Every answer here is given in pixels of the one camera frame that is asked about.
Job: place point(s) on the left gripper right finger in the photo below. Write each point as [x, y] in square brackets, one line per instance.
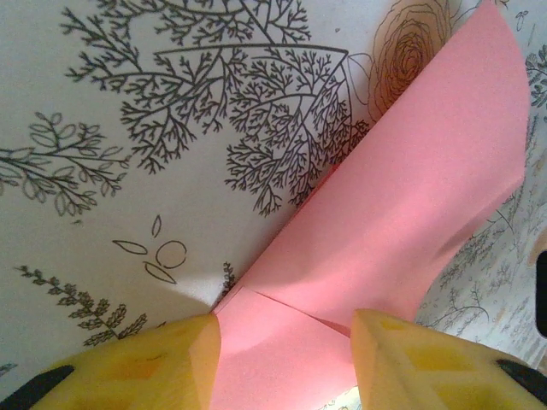
[427, 376]

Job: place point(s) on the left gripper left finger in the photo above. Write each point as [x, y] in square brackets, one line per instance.
[141, 371]

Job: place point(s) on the pink square paper sheet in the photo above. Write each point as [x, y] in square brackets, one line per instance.
[406, 213]

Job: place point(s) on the floral patterned table cover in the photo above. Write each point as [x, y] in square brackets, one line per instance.
[128, 171]

